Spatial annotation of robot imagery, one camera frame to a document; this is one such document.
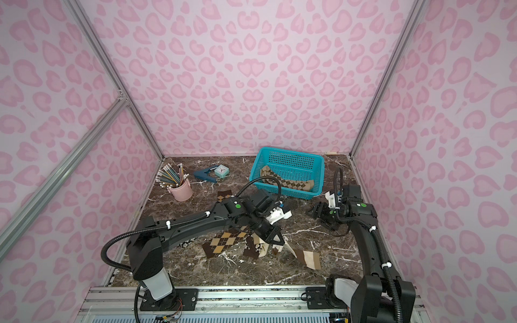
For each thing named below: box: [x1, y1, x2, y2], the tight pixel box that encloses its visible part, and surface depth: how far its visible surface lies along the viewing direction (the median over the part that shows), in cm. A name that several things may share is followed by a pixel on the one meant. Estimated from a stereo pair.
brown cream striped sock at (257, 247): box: [243, 232, 284, 260], surface depth 85 cm
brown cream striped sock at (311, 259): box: [284, 241, 322, 270], surface depth 83 cm
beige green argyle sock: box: [260, 165, 315, 192], surface depth 108 cm
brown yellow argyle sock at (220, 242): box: [201, 225, 249, 259], surface depth 88 cm
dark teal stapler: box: [193, 164, 219, 184], surface depth 113 cm
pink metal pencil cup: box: [166, 178, 194, 202], surface depth 99 cm
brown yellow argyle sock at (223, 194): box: [216, 189, 233, 202], surface depth 106 cm
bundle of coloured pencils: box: [155, 163, 190, 189], surface depth 97 cm
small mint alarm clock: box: [214, 164, 230, 179], surface depth 112 cm
